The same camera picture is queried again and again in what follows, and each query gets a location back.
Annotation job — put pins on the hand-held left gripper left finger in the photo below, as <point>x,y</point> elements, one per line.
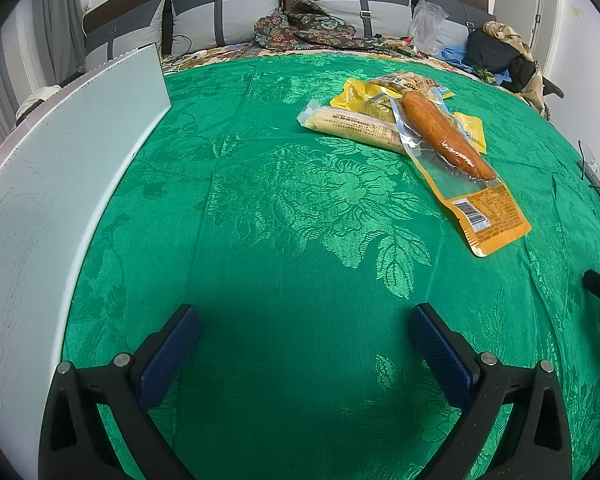
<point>170,355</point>

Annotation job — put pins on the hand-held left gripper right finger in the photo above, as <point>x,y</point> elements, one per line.
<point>440,355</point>

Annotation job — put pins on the white storage box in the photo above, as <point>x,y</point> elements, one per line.
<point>40,200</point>

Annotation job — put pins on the clear plastic object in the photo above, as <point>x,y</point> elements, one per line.
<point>597,172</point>

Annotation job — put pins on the green floral blanket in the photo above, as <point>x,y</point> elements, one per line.
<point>280,210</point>

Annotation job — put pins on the orange sausage packet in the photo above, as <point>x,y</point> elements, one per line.
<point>445,130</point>

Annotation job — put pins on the clear corn cob packet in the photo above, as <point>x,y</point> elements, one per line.
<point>350,127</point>

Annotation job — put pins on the black cloth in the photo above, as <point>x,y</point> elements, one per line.
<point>490,50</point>

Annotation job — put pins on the pile of dark clothes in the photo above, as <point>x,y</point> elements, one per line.
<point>510,35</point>

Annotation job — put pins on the yellow snack packet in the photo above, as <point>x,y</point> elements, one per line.
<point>360,92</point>

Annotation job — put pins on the blue cloth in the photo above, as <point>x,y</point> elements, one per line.
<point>455,54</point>

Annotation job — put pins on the cream cloth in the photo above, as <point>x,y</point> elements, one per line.
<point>35,97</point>

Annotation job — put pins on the patterned floral bedspread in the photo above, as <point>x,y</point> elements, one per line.
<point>215,56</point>

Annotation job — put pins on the clear plastic bag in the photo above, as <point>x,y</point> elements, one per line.
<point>427,25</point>

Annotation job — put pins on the grey curtain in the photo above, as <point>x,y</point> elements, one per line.
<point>55,30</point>

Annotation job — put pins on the dark paisley cloth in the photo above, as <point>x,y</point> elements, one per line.
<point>305,27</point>

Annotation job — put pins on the white wall socket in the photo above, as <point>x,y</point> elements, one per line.
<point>87,7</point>

